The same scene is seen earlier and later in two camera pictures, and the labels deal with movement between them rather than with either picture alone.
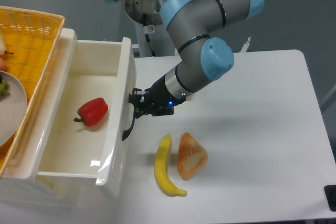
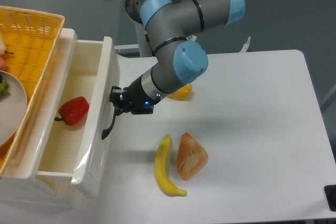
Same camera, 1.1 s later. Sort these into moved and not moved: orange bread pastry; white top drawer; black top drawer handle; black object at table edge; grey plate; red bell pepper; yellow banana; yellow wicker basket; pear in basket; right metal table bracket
Moved: red bell pepper; white top drawer; black top drawer handle
Not moved: pear in basket; right metal table bracket; grey plate; orange bread pastry; yellow wicker basket; yellow banana; black object at table edge
